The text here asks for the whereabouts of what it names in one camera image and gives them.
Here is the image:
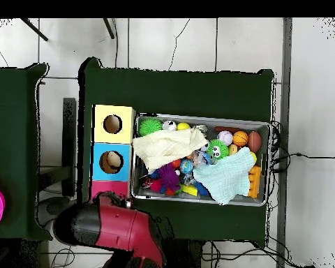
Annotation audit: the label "purple spiky toy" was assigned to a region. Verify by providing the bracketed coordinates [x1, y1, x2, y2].
[156, 164, 181, 193]

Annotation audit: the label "black flat panel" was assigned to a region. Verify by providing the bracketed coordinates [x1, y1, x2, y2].
[62, 97, 77, 198]

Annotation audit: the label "plain green spiky ball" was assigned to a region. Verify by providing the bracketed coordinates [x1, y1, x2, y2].
[138, 117, 163, 137]

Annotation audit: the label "dark green side table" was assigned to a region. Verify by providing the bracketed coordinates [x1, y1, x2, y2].
[0, 63, 51, 241]

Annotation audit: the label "mint green cloth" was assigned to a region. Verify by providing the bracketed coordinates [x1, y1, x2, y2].
[192, 147, 258, 206]

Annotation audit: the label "black tripod leg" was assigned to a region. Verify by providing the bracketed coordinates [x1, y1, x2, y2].
[103, 17, 115, 40]
[20, 17, 48, 42]

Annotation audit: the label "brown rubber ball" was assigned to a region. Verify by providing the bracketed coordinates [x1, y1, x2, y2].
[247, 131, 263, 154]

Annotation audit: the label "pale yellow cloth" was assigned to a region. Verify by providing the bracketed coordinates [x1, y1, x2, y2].
[132, 128, 209, 173]

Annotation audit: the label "orange basketball toy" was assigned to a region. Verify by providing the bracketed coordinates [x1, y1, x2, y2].
[232, 131, 250, 148]

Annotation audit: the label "green spiky ball with eyes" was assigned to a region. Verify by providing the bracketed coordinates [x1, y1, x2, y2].
[206, 139, 230, 161]

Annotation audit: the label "blue globe ball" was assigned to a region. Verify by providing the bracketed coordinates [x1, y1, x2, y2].
[179, 158, 195, 174]

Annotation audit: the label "wooden box three holes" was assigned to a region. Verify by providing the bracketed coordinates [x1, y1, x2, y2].
[89, 104, 137, 203]

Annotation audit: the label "shallow wire mesh bin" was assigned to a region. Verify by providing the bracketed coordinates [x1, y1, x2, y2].
[131, 114, 271, 207]

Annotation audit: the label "white baseball toy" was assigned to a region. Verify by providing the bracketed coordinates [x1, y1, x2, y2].
[217, 131, 234, 147]

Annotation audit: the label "small silver can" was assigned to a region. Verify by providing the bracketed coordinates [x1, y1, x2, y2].
[162, 119, 178, 133]

